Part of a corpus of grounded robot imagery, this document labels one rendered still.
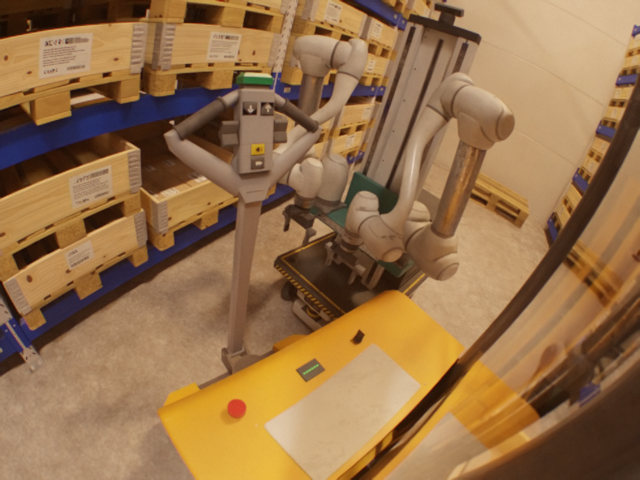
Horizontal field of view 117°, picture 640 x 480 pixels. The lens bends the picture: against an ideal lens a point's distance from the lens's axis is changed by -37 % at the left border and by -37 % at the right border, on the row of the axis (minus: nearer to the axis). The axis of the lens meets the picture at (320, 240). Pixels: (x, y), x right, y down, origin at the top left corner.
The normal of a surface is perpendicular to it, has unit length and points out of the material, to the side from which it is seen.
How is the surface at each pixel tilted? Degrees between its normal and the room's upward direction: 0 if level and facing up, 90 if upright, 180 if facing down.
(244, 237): 90
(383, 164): 90
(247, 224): 90
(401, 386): 0
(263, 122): 74
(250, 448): 0
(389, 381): 0
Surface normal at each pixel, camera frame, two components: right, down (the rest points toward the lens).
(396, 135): -0.67, 0.30
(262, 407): 0.24, -0.78
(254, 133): 0.65, 0.35
